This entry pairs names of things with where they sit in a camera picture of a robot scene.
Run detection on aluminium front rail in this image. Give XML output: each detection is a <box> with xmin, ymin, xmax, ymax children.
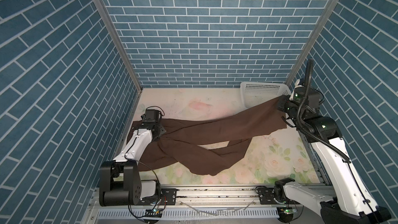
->
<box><xmin>82</xmin><ymin>183</ymin><xmax>336</xmax><ymax>224</ymax></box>

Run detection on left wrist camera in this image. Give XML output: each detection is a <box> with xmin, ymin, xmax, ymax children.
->
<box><xmin>142</xmin><ymin>109</ymin><xmax>163</xmax><ymax>123</ymax></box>

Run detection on right green circuit board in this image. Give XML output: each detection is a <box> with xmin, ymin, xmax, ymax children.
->
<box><xmin>278</xmin><ymin>207</ymin><xmax>297</xmax><ymax>215</ymax></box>

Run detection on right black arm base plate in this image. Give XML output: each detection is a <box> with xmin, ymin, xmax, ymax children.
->
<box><xmin>255</xmin><ymin>186</ymin><xmax>298</xmax><ymax>205</ymax></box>

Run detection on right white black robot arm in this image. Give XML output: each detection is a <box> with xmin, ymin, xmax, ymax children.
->
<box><xmin>274</xmin><ymin>88</ymin><xmax>392</xmax><ymax>224</ymax></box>

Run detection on white plastic laundry basket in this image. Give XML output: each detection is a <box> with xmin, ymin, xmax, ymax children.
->
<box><xmin>240</xmin><ymin>82</ymin><xmax>291</xmax><ymax>108</ymax></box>

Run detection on green circuit board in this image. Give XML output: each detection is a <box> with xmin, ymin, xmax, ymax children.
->
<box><xmin>143</xmin><ymin>209</ymin><xmax>163</xmax><ymax>219</ymax></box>
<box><xmin>278</xmin><ymin>207</ymin><xmax>297</xmax><ymax>215</ymax></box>

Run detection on left aluminium corner post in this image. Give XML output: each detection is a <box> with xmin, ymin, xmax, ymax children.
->
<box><xmin>92</xmin><ymin>0</ymin><xmax>142</xmax><ymax>94</ymax></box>

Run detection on brown trousers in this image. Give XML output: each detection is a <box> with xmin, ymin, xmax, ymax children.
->
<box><xmin>138</xmin><ymin>98</ymin><xmax>287</xmax><ymax>176</ymax></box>

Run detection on white slotted cable duct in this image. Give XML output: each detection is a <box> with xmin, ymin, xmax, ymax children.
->
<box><xmin>97</xmin><ymin>207</ymin><xmax>279</xmax><ymax>221</ymax></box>

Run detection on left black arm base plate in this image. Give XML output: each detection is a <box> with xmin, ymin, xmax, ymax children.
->
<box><xmin>137</xmin><ymin>188</ymin><xmax>177</xmax><ymax>206</ymax></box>

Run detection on left green circuit board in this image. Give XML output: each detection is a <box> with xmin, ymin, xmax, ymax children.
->
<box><xmin>143</xmin><ymin>209</ymin><xmax>163</xmax><ymax>219</ymax></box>

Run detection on right aluminium corner post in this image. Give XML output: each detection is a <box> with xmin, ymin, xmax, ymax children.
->
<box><xmin>284</xmin><ymin>0</ymin><xmax>339</xmax><ymax>87</ymax></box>

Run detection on aluminium corner post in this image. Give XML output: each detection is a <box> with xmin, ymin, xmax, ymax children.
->
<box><xmin>284</xmin><ymin>0</ymin><xmax>339</xmax><ymax>87</ymax></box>
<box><xmin>92</xmin><ymin>0</ymin><xmax>142</xmax><ymax>94</ymax></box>

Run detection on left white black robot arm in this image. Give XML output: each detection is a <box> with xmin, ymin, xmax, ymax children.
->
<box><xmin>99</xmin><ymin>122</ymin><xmax>165</xmax><ymax>206</ymax></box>

